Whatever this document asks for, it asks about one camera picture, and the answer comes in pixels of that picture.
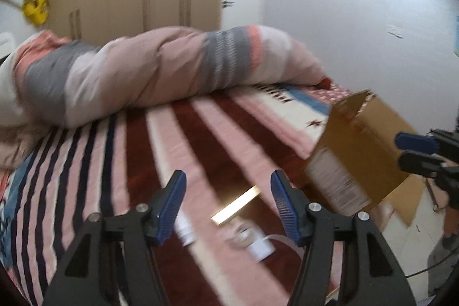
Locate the cardboard box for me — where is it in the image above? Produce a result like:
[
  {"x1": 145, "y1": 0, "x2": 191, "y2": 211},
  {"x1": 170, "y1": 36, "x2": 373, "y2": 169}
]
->
[{"x1": 301, "y1": 90, "x2": 425, "y2": 226}]

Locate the gold rectangular bar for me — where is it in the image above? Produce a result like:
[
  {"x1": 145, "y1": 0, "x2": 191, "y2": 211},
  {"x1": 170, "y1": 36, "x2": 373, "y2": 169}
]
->
[{"x1": 212, "y1": 186, "x2": 260, "y2": 226}]

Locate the white charger with cable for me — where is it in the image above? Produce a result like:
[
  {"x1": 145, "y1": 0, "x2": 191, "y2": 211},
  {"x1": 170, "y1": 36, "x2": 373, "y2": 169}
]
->
[{"x1": 247, "y1": 235, "x2": 304, "y2": 262}]

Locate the white contact lens case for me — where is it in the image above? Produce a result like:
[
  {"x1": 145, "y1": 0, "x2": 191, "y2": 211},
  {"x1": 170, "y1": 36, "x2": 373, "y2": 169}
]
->
[{"x1": 174, "y1": 210, "x2": 196, "y2": 247}]

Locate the polka dot bedsheet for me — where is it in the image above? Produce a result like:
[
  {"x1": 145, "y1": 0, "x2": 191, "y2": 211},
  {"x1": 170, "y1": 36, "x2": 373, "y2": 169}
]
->
[{"x1": 305, "y1": 83, "x2": 351, "y2": 106}]

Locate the red plush toy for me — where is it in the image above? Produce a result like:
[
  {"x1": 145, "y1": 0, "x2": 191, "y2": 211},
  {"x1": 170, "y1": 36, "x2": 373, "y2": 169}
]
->
[{"x1": 314, "y1": 77, "x2": 333, "y2": 90}]

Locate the striped fleece blanket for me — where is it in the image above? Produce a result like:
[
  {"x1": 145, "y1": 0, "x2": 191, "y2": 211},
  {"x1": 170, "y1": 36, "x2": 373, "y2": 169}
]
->
[{"x1": 1, "y1": 85, "x2": 349, "y2": 305}]

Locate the rolled striped duvet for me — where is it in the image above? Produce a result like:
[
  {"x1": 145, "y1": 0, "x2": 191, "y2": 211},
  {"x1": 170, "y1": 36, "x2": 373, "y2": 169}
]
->
[{"x1": 1, "y1": 26, "x2": 326, "y2": 169}]

